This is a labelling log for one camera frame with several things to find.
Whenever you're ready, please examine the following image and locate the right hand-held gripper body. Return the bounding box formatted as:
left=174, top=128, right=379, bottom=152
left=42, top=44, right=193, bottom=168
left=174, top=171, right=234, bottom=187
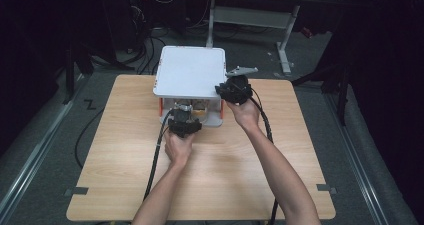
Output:
left=219, top=65, right=260, bottom=106

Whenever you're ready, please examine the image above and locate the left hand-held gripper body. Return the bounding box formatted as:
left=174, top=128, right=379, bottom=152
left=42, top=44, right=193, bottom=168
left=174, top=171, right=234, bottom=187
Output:
left=167, top=102, right=204, bottom=139

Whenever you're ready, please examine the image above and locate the white two-tier shoe rack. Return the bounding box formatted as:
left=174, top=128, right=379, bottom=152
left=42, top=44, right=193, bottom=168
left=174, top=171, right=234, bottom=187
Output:
left=152, top=45, right=230, bottom=128

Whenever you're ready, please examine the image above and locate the person's right hand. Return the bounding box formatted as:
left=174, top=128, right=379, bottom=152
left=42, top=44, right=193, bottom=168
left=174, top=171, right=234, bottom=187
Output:
left=225, top=95, right=262, bottom=133

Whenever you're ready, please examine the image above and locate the person's left hand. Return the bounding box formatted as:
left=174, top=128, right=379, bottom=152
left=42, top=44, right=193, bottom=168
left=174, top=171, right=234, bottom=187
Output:
left=163, top=128, right=196, bottom=169

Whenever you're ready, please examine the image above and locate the black metal stand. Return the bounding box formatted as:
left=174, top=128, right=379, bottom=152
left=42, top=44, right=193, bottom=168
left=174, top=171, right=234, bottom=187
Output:
left=290, top=51, right=354, bottom=127
left=61, top=38, right=95, bottom=105

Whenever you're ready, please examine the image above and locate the grey tape piece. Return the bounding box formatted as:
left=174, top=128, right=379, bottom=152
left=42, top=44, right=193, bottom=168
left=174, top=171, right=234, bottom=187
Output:
left=63, top=186, right=90, bottom=197
left=315, top=183, right=338, bottom=195

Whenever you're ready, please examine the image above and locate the left hand-held gripper black cable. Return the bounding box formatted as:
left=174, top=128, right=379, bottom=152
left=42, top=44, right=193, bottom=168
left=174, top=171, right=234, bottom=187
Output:
left=142, top=108, right=175, bottom=202

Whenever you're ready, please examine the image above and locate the hand-held gripper black cable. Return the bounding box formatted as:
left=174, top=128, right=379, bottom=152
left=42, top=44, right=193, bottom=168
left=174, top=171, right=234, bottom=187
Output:
left=142, top=108, right=175, bottom=202
left=248, top=86, right=280, bottom=225

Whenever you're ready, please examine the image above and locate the right hand-held gripper black cable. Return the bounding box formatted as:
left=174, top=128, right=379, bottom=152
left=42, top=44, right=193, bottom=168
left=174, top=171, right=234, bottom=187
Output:
left=248, top=86, right=280, bottom=225

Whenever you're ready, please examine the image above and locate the desk with white metal frame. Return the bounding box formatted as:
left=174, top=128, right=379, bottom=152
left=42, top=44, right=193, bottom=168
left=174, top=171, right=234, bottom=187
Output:
left=203, top=0, right=344, bottom=76

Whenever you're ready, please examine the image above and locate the bundle of black cables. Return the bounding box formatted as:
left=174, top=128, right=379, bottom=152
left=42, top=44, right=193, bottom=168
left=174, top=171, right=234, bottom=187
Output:
left=117, top=0, right=168, bottom=75

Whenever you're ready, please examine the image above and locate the black cable on floor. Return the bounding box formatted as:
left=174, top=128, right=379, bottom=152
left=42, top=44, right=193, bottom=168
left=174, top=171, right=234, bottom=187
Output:
left=73, top=107, right=106, bottom=170

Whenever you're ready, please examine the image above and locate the metal floor rail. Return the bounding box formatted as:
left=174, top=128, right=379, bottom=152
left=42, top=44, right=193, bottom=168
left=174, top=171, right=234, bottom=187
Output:
left=323, top=93, right=390, bottom=225
left=0, top=75, right=88, bottom=217

